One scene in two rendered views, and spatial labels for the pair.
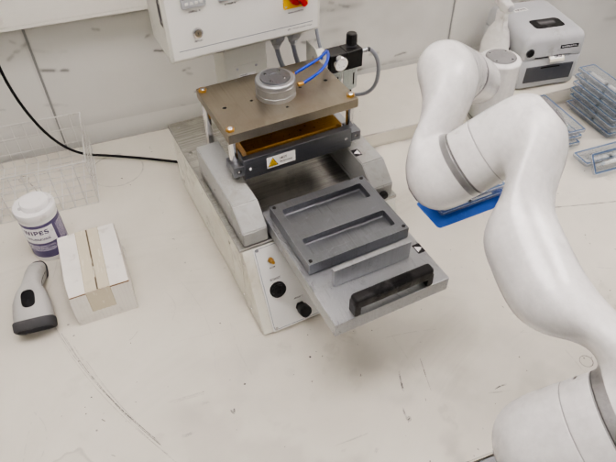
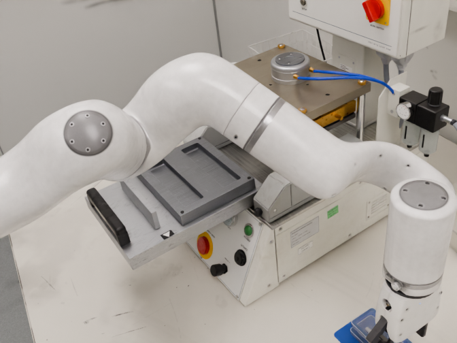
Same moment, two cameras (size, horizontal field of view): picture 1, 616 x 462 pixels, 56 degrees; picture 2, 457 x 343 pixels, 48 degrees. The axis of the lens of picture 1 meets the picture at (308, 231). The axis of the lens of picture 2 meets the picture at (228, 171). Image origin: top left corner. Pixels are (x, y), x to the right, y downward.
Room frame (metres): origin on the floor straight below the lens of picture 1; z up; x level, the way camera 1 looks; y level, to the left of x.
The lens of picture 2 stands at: (0.80, -0.87, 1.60)
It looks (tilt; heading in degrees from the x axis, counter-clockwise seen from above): 37 degrees down; 87
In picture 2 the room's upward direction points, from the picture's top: 8 degrees counter-clockwise
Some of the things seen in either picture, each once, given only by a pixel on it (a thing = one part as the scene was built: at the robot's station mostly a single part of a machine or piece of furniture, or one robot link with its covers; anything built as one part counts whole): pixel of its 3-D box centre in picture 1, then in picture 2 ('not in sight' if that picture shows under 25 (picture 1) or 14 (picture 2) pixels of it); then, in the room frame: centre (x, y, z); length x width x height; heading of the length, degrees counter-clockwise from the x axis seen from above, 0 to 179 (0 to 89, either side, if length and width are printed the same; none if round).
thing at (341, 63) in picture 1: (342, 66); (417, 120); (1.21, -0.09, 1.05); 0.15 x 0.05 x 0.15; 116
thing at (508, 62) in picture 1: (492, 83); (419, 228); (1.07, -0.39, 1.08); 0.09 x 0.08 x 0.13; 55
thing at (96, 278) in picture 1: (96, 272); not in sight; (0.82, 0.45, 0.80); 0.19 x 0.13 x 0.09; 20
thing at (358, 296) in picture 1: (391, 289); (107, 215); (0.60, -0.14, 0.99); 0.15 x 0.02 x 0.04; 116
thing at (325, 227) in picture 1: (337, 221); (192, 176); (0.77, -0.05, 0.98); 0.20 x 0.17 x 0.03; 116
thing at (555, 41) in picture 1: (531, 43); not in sight; (1.63, -0.68, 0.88); 0.25 x 0.20 x 0.17; 14
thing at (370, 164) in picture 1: (353, 153); (308, 177); (0.99, -0.10, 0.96); 0.26 x 0.05 x 0.07; 26
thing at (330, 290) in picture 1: (349, 242); (173, 191); (0.73, -0.08, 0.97); 0.30 x 0.22 x 0.08; 26
